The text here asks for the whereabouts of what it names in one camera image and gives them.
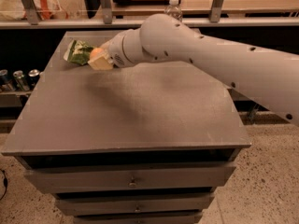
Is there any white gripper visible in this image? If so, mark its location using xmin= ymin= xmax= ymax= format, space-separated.
xmin=88 ymin=31 xmax=131 ymax=70

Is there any orange fruit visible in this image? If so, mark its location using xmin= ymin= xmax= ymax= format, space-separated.
xmin=90 ymin=48 xmax=104 ymax=60

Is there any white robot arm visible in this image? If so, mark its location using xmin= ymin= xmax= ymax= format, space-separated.
xmin=88 ymin=14 xmax=299 ymax=125

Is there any green jalapeno chip bag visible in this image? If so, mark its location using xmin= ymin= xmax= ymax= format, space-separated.
xmin=64 ymin=40 xmax=94 ymax=65

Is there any white orange plastic bag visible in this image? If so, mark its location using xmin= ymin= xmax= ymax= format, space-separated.
xmin=0 ymin=0 xmax=63 ymax=21

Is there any right soda can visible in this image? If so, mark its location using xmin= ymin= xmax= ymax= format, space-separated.
xmin=28 ymin=69 xmax=40 ymax=88

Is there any soda can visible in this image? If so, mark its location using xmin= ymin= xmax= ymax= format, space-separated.
xmin=28 ymin=69 xmax=40 ymax=88
xmin=0 ymin=69 xmax=16 ymax=91
xmin=13 ymin=70 xmax=30 ymax=91

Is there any middle soda can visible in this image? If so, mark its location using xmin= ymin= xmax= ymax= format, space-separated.
xmin=13 ymin=70 xmax=30 ymax=91

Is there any clear plastic water bottle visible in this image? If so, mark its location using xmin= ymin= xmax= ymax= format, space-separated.
xmin=164 ymin=0 xmax=183 ymax=21

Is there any grey drawer cabinet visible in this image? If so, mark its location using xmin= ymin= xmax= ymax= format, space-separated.
xmin=0 ymin=28 xmax=252 ymax=224

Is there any left soda can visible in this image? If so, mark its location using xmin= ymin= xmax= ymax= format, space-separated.
xmin=0 ymin=69 xmax=16 ymax=91

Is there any top grey drawer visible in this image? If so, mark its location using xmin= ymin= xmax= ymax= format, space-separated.
xmin=25 ymin=162 xmax=235 ymax=193

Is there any grey drawer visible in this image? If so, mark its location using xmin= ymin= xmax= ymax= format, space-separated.
xmin=25 ymin=162 xmax=235 ymax=193
xmin=73 ymin=211 xmax=202 ymax=224
xmin=56 ymin=192 xmax=214 ymax=217

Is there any middle grey drawer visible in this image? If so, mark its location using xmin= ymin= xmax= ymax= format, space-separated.
xmin=56 ymin=192 xmax=214 ymax=217

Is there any bottom grey drawer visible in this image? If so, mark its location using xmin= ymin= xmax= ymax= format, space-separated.
xmin=73 ymin=211 xmax=202 ymax=224

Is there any black cable on floor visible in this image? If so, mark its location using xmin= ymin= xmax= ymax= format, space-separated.
xmin=0 ymin=168 xmax=9 ymax=202

